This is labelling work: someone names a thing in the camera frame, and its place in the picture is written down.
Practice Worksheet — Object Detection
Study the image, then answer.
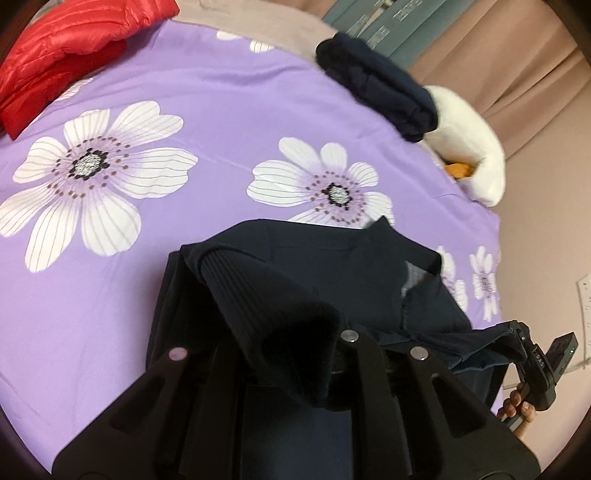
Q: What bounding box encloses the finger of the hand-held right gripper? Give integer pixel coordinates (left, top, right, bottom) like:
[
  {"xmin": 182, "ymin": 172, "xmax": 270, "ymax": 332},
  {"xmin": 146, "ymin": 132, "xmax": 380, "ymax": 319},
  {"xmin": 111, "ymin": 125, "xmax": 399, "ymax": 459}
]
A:
[{"xmin": 507, "ymin": 320, "xmax": 533, "ymax": 365}]

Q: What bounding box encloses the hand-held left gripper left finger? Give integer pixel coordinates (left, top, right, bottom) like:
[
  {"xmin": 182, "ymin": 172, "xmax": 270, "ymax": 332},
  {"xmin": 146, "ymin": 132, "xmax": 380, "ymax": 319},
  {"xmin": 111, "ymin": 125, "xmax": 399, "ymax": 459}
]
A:
[{"xmin": 52, "ymin": 344, "xmax": 252, "ymax": 480}]

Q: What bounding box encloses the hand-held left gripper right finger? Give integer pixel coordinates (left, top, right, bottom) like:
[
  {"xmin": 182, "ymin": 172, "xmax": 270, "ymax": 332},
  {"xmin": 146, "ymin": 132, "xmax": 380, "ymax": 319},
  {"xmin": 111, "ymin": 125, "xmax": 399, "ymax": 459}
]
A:
[{"xmin": 323, "ymin": 327, "xmax": 542, "ymax": 480}]

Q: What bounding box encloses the navy zip jacket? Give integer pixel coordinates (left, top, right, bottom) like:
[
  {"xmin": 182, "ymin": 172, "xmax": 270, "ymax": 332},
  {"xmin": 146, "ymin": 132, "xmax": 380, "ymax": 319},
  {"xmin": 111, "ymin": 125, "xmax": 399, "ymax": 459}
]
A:
[{"xmin": 147, "ymin": 216, "xmax": 529, "ymax": 480}]

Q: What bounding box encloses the person's right hand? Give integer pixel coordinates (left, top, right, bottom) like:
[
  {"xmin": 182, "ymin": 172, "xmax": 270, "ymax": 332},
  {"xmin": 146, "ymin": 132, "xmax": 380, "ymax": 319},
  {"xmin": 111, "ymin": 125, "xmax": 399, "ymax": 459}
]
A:
[{"xmin": 498, "ymin": 382, "xmax": 537, "ymax": 441}]

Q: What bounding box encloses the orange plush piece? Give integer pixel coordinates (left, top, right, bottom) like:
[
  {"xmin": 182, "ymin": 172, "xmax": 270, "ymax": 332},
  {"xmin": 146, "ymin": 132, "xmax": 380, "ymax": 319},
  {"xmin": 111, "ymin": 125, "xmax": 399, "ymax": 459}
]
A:
[{"xmin": 442, "ymin": 161, "xmax": 476, "ymax": 179}]

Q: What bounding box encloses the white plush cushion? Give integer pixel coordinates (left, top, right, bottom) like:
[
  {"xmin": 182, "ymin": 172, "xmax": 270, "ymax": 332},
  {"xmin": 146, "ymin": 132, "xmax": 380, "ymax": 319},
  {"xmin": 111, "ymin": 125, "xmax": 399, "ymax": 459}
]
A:
[{"xmin": 418, "ymin": 85, "xmax": 507, "ymax": 208}]

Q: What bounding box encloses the beige curtain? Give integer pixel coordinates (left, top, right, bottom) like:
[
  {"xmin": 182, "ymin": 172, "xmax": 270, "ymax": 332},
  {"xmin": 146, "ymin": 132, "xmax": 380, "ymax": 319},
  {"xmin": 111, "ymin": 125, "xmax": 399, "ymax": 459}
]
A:
[{"xmin": 406, "ymin": 0, "xmax": 591, "ymax": 160}]

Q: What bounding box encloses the purple floral bed sheet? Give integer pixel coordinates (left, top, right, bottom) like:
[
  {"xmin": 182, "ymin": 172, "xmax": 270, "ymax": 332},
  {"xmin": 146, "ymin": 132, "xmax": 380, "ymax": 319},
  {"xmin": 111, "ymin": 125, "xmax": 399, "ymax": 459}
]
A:
[{"xmin": 0, "ymin": 18, "xmax": 504, "ymax": 430}]

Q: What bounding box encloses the folded navy garment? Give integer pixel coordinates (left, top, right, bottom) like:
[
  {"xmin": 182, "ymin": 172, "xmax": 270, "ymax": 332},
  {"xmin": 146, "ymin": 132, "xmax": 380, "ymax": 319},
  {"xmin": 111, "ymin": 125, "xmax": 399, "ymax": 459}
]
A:
[{"xmin": 315, "ymin": 32, "xmax": 439, "ymax": 143}]

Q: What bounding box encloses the grey-green box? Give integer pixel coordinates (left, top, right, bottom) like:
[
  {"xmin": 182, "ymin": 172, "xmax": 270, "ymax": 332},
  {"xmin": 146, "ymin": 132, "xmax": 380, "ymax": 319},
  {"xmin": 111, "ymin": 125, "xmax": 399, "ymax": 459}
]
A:
[
  {"xmin": 369, "ymin": 0, "xmax": 455, "ymax": 61},
  {"xmin": 321, "ymin": 0, "xmax": 398, "ymax": 40}
]

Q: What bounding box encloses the red down jacket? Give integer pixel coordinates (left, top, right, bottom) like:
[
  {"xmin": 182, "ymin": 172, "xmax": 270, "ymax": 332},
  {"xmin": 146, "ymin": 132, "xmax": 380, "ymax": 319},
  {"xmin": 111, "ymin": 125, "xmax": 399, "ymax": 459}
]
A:
[{"xmin": 0, "ymin": 0, "xmax": 182, "ymax": 140}]

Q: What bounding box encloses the beige blanket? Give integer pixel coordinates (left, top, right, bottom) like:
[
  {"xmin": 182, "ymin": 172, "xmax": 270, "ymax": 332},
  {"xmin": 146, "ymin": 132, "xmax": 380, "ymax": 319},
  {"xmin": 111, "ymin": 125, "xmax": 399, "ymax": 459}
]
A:
[{"xmin": 174, "ymin": 0, "xmax": 341, "ymax": 62}]

